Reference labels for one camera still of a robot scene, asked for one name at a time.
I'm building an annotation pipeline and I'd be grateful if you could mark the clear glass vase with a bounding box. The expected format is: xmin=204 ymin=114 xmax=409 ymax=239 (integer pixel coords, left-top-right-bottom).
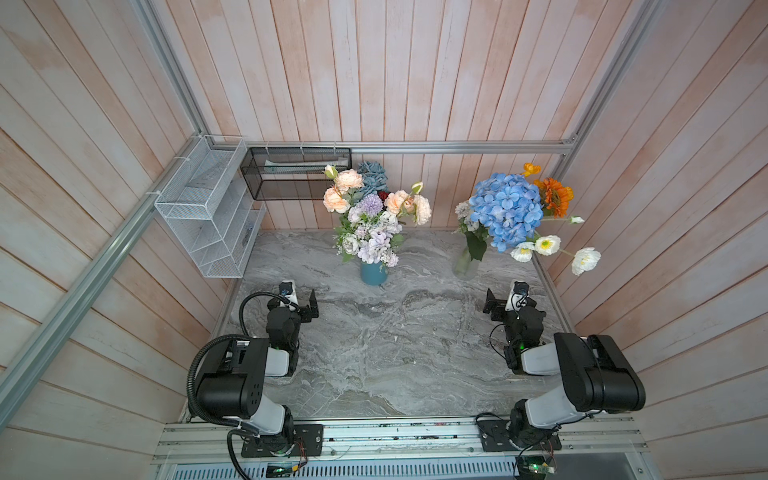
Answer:
xmin=453 ymin=248 xmax=481 ymax=280

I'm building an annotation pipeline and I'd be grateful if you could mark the teal ceramic vase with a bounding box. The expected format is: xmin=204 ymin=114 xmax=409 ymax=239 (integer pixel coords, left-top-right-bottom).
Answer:
xmin=360 ymin=262 xmax=388 ymax=286

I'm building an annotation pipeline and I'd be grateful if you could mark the pink purple mixed bouquet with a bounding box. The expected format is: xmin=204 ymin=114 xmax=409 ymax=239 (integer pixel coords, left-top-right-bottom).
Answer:
xmin=455 ymin=201 xmax=479 ymax=233

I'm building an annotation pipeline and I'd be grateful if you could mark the blue hydrangea flower stem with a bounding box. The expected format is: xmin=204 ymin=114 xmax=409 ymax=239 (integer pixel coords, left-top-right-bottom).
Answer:
xmin=464 ymin=173 xmax=544 ymax=261

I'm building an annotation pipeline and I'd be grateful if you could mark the cream rose greenery bunch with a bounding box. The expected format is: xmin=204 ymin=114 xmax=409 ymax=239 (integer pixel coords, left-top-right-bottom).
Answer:
xmin=335 ymin=194 xmax=404 ymax=271

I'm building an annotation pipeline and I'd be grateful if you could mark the white ranunculus flower stem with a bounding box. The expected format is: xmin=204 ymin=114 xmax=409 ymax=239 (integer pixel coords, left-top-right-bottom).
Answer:
xmin=510 ymin=232 xmax=602 ymax=276

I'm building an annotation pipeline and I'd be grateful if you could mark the orange gerbera flower stem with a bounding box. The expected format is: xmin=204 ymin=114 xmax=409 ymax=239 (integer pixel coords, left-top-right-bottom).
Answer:
xmin=534 ymin=178 xmax=574 ymax=218

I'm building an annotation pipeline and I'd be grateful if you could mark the peach rose flower stem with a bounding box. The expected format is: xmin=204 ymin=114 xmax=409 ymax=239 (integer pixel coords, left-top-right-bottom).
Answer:
xmin=384 ymin=182 xmax=432 ymax=226

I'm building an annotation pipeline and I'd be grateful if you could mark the dusty blue flower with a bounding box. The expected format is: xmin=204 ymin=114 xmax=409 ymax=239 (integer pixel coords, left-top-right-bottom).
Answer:
xmin=357 ymin=161 xmax=389 ymax=197

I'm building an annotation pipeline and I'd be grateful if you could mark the yellow poppy flower stem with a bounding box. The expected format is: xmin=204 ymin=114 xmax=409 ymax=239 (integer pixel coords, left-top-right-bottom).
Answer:
xmin=521 ymin=163 xmax=542 ymax=178

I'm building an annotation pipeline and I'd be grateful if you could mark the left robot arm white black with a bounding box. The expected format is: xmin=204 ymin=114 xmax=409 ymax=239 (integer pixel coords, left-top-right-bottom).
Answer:
xmin=186 ymin=281 xmax=320 ymax=456

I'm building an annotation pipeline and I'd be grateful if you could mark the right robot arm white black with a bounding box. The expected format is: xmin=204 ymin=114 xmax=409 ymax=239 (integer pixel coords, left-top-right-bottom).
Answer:
xmin=483 ymin=282 xmax=646 ymax=451

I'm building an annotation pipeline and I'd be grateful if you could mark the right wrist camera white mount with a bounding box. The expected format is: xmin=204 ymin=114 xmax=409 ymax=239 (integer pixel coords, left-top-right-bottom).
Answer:
xmin=505 ymin=281 xmax=530 ymax=312

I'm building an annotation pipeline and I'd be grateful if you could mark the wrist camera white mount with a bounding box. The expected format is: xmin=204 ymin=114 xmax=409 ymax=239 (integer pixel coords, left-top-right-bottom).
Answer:
xmin=505 ymin=281 xmax=530 ymax=312
xmin=278 ymin=280 xmax=299 ymax=311

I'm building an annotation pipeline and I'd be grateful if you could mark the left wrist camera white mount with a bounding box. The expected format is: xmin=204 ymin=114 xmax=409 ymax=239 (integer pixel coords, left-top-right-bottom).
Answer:
xmin=278 ymin=280 xmax=299 ymax=311

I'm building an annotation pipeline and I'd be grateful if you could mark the black corrugated cable conduit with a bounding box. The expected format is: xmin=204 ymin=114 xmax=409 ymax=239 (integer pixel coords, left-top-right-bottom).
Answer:
xmin=185 ymin=290 xmax=295 ymax=428

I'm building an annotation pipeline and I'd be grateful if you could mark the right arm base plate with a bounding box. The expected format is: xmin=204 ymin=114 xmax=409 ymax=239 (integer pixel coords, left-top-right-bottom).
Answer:
xmin=475 ymin=416 xmax=563 ymax=453

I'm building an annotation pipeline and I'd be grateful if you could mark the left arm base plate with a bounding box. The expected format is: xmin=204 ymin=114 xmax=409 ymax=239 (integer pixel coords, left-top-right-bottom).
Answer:
xmin=241 ymin=424 xmax=324 ymax=459

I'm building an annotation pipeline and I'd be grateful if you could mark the black mesh wall basket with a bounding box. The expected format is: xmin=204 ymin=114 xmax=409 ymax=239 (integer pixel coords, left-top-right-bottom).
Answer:
xmin=240 ymin=146 xmax=352 ymax=201

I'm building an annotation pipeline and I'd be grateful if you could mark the white wire mesh shelf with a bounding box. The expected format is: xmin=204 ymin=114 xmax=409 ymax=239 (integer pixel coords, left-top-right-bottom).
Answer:
xmin=155 ymin=135 xmax=265 ymax=279

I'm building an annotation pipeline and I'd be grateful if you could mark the aluminium front rail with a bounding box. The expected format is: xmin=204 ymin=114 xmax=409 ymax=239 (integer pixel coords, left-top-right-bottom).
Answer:
xmin=151 ymin=415 xmax=649 ymax=465

